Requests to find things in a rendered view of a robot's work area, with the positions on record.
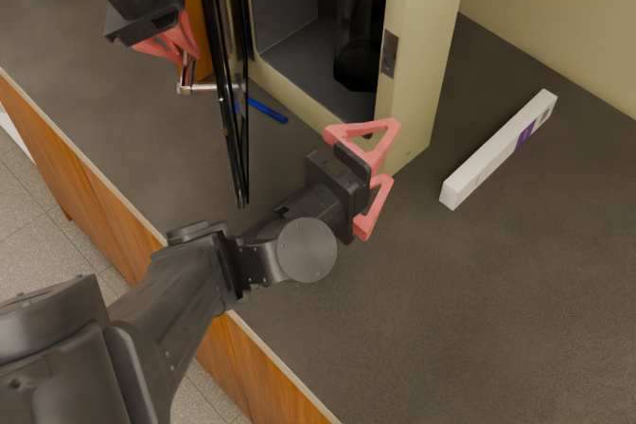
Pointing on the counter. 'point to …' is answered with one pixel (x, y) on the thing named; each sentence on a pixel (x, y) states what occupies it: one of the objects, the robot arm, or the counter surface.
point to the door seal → (229, 69)
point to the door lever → (191, 78)
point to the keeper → (389, 54)
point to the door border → (224, 73)
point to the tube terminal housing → (405, 14)
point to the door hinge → (244, 1)
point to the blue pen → (267, 110)
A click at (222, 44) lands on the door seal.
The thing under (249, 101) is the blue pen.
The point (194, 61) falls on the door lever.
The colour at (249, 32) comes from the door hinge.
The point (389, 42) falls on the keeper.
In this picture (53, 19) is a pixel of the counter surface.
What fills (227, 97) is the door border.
